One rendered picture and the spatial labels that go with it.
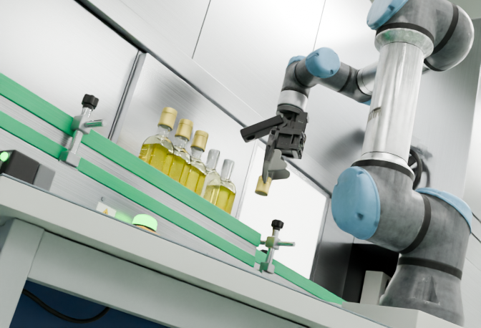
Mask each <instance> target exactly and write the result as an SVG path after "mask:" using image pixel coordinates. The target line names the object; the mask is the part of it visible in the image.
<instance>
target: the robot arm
mask: <svg viewBox="0 0 481 328"><path fill-rule="evenodd" d="M366 24H367V25H368V27H370V29H371V30H375V31H376V34H375V39H374V46H375V48H376V50H377V51H378V52H379V53H380V54H379V60H377V61H375V62H373V63H371V64H369V65H367V66H365V67H363V68H361V69H356V68H354V67H351V66H349V65H347V64H345V63H343V62H340V58H339V56H338V54H337V53H336V52H335V51H334V50H333V49H332V48H329V47H321V48H319V49H316V50H315V51H312V52H311V53H310V54H309V55H308V56H307V57H306V56H303V55H298V56H293V57H292V58H290V59H289V61H288V65H287V67H286V71H285V76H284V79H283V84H282V88H281V93H280V95H279V99H278V104H277V106H276V107H277V110H276V116H274V117H271V118H269V119H267V120H264V121H261V122H258V123H256V124H254V125H250V126H248V127H245V128H243V129H240V134H241V137H242V138H243V140H244V142H245V143H249V142H251V141H253V140H257V139H259V138H262V137H264V136H267V135H268V142H267V144H266V150H265V154H264V159H263V168H262V175H261V176H262V179H263V183H265V184H266V182H267V179H268V177H270V178H271V180H272V181H273V180H283V179H288V178H289V177H290V174H291V173H290V171H288V170H287V169H286V168H287V163H286V162H284V159H283V158H282V157H281V156H285V157H286V158H288V159H293V160H294V158H295V159H299V160H301V158H302V155H303V149H304V145H305V142H306V139H305V138H306V134H305V130H306V125H307V123H308V122H309V116H308V113H307V112H305V110H306V105H307V102H308V96H309V93H310V89H311V88H312V87H314V86H316V85H317V84H320V85H322V86H324V87H327V88H329V89H330V90H333V91H335V92H338V93H340V94H342V95H344V96H347V97H349V98H351V99H353V100H355V101H356V102H358V103H362V104H365V105H368V106H370V108H369V116H368V120H367V124H366V132H365V136H364V143H363V148H362V152H361V157H360V158H359V159H357V160H355V161H354V162H353V163H352V164H351V167H350V168H347V169H346V170H344V171H343V172H342V173H341V175H340V176H339V177H338V179H337V181H338V182H337V184H335V186H334V189H333V193H332V197H331V212H332V216H333V219H334V221H335V223H336V225H337V226H338V227H339V228H340V229H341V230H342V231H344V232H347V233H349V234H351V235H352V236H354V237H355V238H357V239H361V240H365V241H369V242H371V243H375V244H376V245H379V246H382V247H384V248H387V249H390V250H392V251H396V252H398V253H399V259H398V263H397V269H396V271H395V273H394V275H393V277H392V279H391V281H390V282H389V285H388V287H387V289H386V291H385V293H384V294H383V295H382V296H381V298H380V300H379V306H385V307H396V308H403V309H418V310H420V311H422V312H425V313H427V314H430V315H432V316H435V317H438V318H440V319H443V320H445V321H448V322H451V323H453V324H456V325H458V326H460V327H464V323H465V316H464V312H463V304H462V295H461V289H460V284H461V280H462V272H463V269H464V265H465V257H466V253H467V245H468V241H469V237H470V235H471V232H472V227H471V224H472V211H471V209H470V207H469V206H468V205H467V204H466V203H465V202H464V201H463V200H462V199H460V198H458V197H457V196H455V195H453V194H451V193H448V192H446V191H439V190H438V189H435V188H418V189H416V190H412V186H413V181H414V173H413V171H412V170H411V169H410V168H409V166H408V165H407V162H408V157H409V149H410V144H411V139H412V130H413V125H414V116H415V112H416V106H417V98H418V93H419V84H420V79H421V75H423V74H426V73H428V72H431V71H434V72H443V71H445V70H447V69H450V68H452V67H454V66H456V65H457V64H459V63H460V62H461V61H462V60H463V59H464V58H465V57H466V56H467V55H468V53H469V51H470V49H471V47H472V43H473V40H474V29H473V25H472V22H471V19H470V17H469V16H468V14H467V13H466V12H465V11H464V10H463V9H462V8H460V7H459V6H458V5H456V4H453V3H451V2H449V1H448V0H374V2H373V4H372V5H371V7H370V10H369V12H368V14H367V18H366ZM272 181H271V183H272Z"/></svg>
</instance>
